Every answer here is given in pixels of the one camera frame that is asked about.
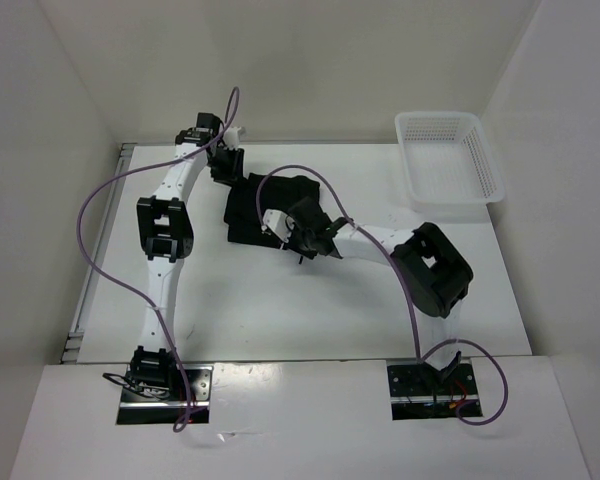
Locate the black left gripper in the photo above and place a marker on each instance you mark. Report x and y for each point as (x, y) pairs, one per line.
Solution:
(235, 169)

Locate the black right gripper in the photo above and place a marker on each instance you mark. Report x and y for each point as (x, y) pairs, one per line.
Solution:
(292, 244)

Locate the black shorts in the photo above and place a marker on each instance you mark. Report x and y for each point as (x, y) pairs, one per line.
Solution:
(279, 193)

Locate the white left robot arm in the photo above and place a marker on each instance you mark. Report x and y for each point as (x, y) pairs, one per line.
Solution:
(167, 238)

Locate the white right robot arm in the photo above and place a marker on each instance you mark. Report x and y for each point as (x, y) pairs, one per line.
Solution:
(434, 276)

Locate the white plastic basket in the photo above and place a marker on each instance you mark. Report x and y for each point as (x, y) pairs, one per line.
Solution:
(448, 162)

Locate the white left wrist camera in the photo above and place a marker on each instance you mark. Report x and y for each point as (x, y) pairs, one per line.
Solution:
(232, 137)

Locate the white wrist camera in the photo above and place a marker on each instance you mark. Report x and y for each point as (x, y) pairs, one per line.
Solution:
(232, 137)
(279, 224)

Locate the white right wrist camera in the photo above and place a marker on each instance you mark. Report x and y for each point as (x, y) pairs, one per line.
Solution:
(279, 224)

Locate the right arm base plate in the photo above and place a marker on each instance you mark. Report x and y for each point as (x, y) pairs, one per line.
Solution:
(415, 394)

